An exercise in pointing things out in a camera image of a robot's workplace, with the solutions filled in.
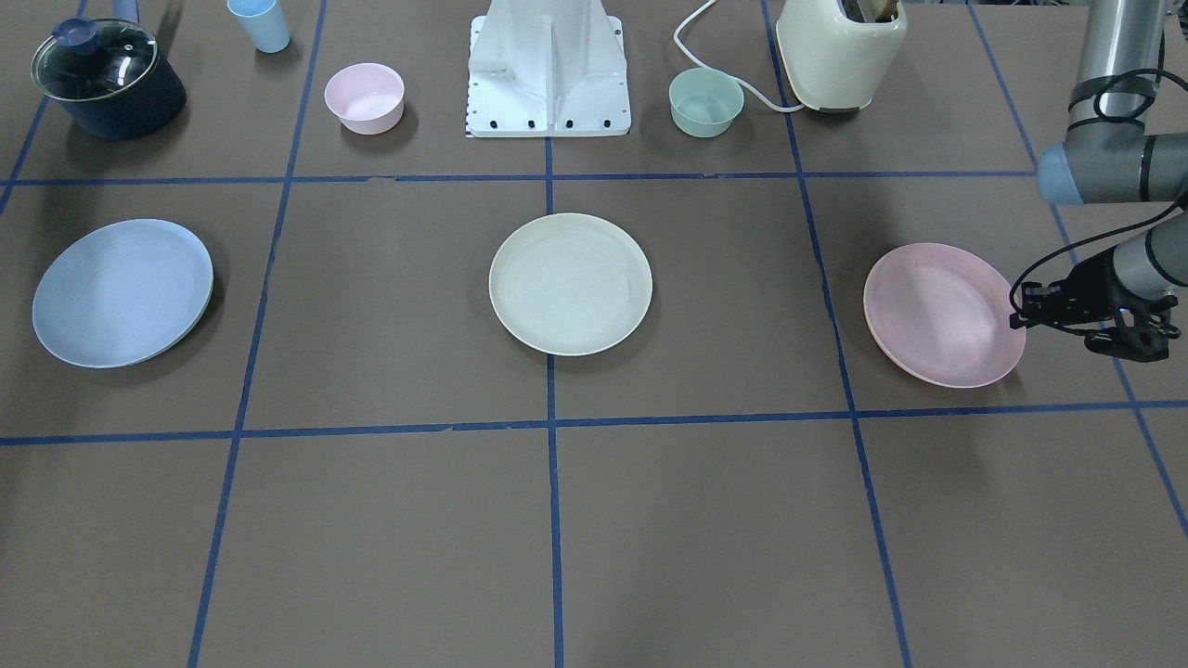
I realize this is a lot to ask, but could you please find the pink plate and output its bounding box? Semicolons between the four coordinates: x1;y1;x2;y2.
864;242;1026;389

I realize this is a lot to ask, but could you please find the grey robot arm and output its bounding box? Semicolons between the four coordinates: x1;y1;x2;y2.
1009;1;1187;363

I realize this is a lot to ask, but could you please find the glass pot lid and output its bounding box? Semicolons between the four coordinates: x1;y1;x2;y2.
31;18;162;102

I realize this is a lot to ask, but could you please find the pink bowl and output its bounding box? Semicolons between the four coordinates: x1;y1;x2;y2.
323;62;405;136

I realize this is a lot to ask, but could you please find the cream toaster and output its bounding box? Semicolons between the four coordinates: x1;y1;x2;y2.
775;1;909;114

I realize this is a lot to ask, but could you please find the white power cable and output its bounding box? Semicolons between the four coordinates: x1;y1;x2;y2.
672;0;805;114

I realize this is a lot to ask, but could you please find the light blue cup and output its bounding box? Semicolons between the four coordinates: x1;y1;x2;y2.
226;0;291;53

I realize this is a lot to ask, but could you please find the light blue plate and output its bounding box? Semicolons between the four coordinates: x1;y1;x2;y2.
32;219;213;368

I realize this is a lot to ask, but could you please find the dark blue pot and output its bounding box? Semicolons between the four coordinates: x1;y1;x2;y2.
56;1;187;140

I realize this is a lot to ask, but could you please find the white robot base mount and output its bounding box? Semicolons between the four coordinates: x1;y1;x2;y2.
465;1;632;138

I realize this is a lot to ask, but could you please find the cream white plate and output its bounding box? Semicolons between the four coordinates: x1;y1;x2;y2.
488;212;653;357

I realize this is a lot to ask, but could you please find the mint green bowl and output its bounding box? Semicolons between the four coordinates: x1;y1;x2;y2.
666;67;745;139

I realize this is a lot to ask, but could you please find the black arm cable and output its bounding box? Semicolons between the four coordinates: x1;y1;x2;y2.
1010;70;1188;307

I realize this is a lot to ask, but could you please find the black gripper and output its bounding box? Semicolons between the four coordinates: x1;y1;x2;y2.
1009;256;1181;361

